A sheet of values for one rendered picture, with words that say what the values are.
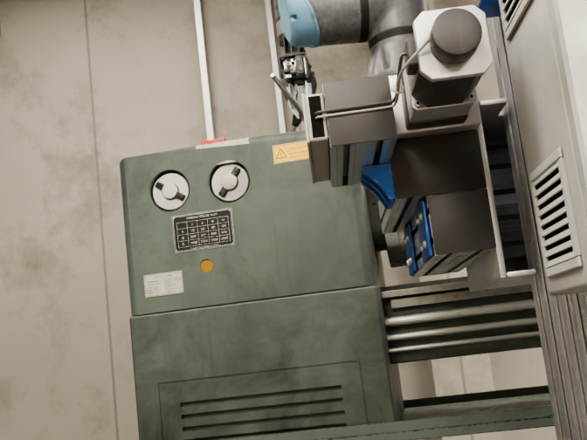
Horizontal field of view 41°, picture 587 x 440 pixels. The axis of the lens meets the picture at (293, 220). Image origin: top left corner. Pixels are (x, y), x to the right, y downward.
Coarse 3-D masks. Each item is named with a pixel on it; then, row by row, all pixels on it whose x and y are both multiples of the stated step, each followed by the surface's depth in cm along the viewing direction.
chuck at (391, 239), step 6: (384, 234) 193; (390, 234) 193; (396, 234) 193; (390, 240) 193; (396, 240) 193; (390, 246) 195; (396, 246) 194; (390, 252) 196; (396, 252) 196; (390, 258) 198; (396, 258) 198; (402, 258) 198; (390, 264) 201; (396, 264) 201; (402, 264) 201
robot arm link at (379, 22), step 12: (360, 0) 135; (372, 0) 135; (384, 0) 136; (396, 0) 136; (408, 0) 136; (420, 0) 137; (372, 12) 136; (384, 12) 136; (396, 12) 135; (408, 12) 135; (420, 12) 136; (372, 24) 137; (384, 24) 136; (396, 24) 135; (408, 24) 135; (372, 36) 138
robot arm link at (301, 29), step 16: (288, 0) 135; (304, 0) 135; (320, 0) 135; (336, 0) 135; (352, 0) 135; (288, 16) 136; (304, 16) 135; (320, 16) 135; (336, 16) 135; (352, 16) 136; (288, 32) 140; (304, 32) 136; (320, 32) 137; (336, 32) 137; (352, 32) 138
